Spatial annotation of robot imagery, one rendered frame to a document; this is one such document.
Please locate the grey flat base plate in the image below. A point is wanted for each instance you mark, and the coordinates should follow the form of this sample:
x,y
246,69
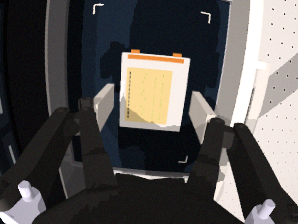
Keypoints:
x,y
276,131

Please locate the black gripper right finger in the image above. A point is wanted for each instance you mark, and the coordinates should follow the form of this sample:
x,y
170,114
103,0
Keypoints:
x,y
261,196

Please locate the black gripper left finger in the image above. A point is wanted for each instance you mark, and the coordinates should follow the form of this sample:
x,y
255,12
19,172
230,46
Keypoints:
x,y
26,184

